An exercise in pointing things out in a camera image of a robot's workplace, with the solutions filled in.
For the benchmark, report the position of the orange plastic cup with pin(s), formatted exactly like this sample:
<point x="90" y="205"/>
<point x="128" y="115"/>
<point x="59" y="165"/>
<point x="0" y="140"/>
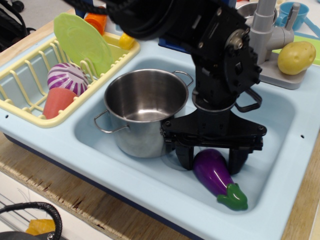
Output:
<point x="58" y="99"/>

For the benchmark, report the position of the orange toy carrot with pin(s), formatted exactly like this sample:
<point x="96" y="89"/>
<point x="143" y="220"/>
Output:
<point x="98" y="21"/>

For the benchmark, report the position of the yellow toy potato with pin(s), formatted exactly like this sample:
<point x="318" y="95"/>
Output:
<point x="296" y="57"/>

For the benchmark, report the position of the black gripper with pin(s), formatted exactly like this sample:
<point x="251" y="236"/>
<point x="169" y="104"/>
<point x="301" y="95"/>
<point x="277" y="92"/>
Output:
<point x="213" y="130"/>

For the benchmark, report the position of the steel bowl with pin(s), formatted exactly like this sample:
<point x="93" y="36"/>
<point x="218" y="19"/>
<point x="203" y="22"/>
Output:
<point x="256" y="13"/>

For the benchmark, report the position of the yellow dish rack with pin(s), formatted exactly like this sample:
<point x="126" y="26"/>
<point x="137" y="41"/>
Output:
<point x="23" y="83"/>

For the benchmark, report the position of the light blue toy sink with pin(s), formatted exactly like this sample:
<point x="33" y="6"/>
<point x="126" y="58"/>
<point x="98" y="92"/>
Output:
<point x="270" y="178"/>

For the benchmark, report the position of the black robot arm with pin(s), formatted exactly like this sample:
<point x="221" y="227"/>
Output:
<point x="217" y="38"/>

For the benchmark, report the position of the stainless steel pot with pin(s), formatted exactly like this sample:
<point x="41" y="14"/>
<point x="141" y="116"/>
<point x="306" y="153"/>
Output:
<point x="138" y="103"/>

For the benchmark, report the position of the green plastic plate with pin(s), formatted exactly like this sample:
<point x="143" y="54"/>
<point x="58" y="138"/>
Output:
<point x="80" y="41"/>

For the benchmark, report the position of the yellow handled toy knife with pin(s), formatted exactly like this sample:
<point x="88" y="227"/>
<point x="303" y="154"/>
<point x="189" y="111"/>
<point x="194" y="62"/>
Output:
<point x="126" y="41"/>

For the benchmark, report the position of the blue plastic cup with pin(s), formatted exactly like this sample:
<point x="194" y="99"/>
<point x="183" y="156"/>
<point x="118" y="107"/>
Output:
<point x="284" y="14"/>

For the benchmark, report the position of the black bag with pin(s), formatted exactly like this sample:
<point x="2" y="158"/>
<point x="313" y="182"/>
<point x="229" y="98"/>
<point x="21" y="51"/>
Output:
<point x="12" y="26"/>

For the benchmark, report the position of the purple toy eggplant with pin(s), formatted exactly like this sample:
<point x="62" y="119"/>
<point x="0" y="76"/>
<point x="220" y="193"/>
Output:
<point x="210" y="168"/>

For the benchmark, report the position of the grey toy faucet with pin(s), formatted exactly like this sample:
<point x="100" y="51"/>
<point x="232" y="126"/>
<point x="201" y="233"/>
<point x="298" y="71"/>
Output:
<point x="264" y="38"/>

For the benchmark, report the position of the yellow tape piece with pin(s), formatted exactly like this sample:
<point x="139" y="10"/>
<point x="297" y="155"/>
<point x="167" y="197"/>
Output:
<point x="40" y="226"/>

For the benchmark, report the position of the green cutting board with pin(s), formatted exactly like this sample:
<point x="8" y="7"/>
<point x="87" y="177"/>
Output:
<point x="313" y="40"/>

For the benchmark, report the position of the purple striped bowl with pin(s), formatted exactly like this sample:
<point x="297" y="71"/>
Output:
<point x="67" y="76"/>

